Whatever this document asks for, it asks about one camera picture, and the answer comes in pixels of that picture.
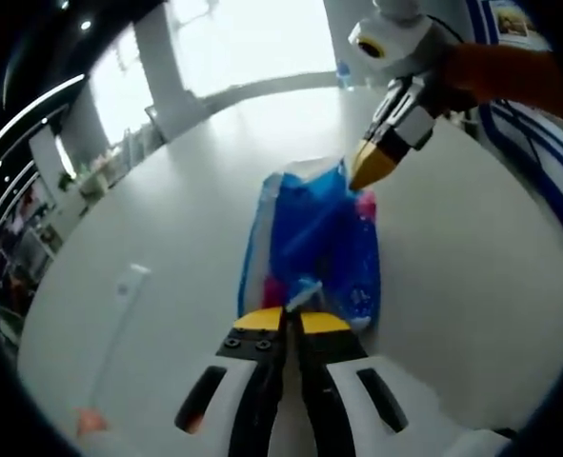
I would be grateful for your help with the white table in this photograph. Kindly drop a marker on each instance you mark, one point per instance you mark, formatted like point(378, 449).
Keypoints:
point(452, 266)

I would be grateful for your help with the potted green plant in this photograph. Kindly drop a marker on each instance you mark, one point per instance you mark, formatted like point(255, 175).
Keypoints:
point(67, 181)

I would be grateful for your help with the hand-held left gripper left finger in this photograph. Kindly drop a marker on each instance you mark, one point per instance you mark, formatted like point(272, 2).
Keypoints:
point(233, 381)

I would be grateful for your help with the person's left hand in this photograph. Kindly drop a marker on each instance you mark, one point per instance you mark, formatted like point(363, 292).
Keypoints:
point(91, 421)

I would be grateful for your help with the curved ceiling light strip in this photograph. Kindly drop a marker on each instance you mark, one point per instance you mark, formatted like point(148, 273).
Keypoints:
point(33, 107)

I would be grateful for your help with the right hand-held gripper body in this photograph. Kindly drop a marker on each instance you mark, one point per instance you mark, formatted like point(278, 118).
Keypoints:
point(405, 43)

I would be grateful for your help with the small blue bottle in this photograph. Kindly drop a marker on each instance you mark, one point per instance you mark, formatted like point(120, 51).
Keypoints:
point(344, 76)

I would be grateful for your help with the blue crinkly plastic packet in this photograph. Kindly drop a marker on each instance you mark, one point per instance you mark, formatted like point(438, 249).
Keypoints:
point(309, 228)

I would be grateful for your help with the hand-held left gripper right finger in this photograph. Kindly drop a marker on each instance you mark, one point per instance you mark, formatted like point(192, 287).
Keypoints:
point(343, 381)

